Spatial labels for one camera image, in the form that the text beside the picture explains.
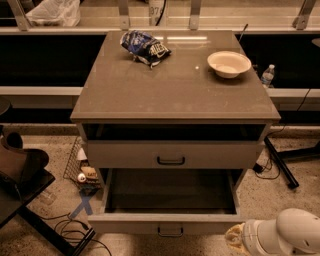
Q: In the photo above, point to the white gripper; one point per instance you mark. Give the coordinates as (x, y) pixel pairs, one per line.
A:
(249, 236)

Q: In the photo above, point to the grey drawer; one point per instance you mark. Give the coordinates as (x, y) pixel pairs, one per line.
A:
(169, 202)
(167, 154)

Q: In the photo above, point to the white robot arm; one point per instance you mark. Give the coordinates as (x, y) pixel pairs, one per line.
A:
(294, 232)

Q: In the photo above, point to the grey drawer cabinet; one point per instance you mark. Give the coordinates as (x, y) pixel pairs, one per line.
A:
(181, 99)

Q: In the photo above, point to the grey top drawer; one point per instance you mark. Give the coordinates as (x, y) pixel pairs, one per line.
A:
(167, 154)

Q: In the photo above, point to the blue tape cross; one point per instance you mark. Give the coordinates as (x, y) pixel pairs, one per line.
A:
(84, 205)

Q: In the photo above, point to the black table stand left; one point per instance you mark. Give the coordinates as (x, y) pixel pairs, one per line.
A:
(13, 202)

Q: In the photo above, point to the clear water bottle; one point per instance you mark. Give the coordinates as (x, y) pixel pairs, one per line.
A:
(267, 76)

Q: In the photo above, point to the white paper bowl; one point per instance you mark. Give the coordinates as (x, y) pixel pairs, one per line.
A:
(228, 64)

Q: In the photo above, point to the blue chip bag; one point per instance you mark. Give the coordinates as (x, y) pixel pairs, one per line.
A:
(144, 47)

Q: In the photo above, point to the white plastic bag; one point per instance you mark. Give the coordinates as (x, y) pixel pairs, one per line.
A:
(65, 13)

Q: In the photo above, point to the wire mesh basket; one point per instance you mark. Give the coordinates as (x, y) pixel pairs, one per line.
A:
(73, 168)

